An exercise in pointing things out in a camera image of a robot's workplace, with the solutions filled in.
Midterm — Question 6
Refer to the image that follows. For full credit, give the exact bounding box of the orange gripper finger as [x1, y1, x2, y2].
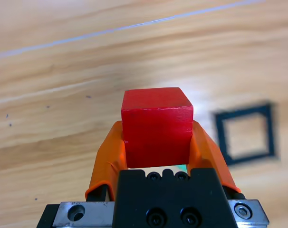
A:
[187, 120, 246, 200]
[85, 120, 128, 202]

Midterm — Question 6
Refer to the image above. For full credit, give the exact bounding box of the red wooden cube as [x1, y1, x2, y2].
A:
[121, 86, 194, 169]

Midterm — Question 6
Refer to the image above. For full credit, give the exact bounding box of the black tape square outline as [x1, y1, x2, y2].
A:
[211, 99, 281, 167]

